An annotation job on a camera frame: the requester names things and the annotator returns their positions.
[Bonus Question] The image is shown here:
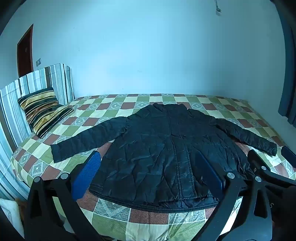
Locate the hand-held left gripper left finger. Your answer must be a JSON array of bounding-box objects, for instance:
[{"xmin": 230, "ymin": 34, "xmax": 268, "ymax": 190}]
[{"xmin": 24, "ymin": 151, "xmax": 102, "ymax": 241}]

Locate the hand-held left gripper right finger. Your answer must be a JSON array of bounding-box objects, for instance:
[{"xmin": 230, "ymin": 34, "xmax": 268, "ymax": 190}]
[{"xmin": 196, "ymin": 152, "xmax": 274, "ymax": 241}]

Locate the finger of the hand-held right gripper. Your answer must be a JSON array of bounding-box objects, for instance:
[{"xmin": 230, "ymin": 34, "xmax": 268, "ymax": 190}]
[
  {"xmin": 281, "ymin": 146, "xmax": 296, "ymax": 168},
  {"xmin": 247, "ymin": 149, "xmax": 296, "ymax": 186}
]

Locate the black puffer jacket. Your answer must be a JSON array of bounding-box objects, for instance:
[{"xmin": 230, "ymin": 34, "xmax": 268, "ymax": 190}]
[{"xmin": 50, "ymin": 103, "xmax": 277, "ymax": 212}]

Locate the checkered bed sheet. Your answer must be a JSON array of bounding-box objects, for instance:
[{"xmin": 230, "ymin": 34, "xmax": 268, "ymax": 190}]
[{"xmin": 10, "ymin": 93, "xmax": 292, "ymax": 241}]

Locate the dark blue curtain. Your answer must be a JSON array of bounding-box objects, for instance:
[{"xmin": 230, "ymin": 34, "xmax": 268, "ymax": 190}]
[{"xmin": 277, "ymin": 0, "xmax": 296, "ymax": 128}]

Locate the yellow black striped pillow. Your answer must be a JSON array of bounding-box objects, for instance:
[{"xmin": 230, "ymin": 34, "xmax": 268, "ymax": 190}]
[{"xmin": 18, "ymin": 87, "xmax": 75, "ymax": 139}]

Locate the white cloth bundle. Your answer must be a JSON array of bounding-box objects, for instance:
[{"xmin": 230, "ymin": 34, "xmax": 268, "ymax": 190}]
[{"xmin": 0, "ymin": 198, "xmax": 25, "ymax": 239}]

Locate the striped headboard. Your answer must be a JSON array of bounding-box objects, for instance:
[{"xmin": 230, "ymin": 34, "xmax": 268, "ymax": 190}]
[{"xmin": 0, "ymin": 63, "xmax": 75, "ymax": 201}]

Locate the brown wooden door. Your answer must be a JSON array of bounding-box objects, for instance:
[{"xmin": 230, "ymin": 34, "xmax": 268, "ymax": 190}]
[{"xmin": 17, "ymin": 24, "xmax": 34, "ymax": 77}]

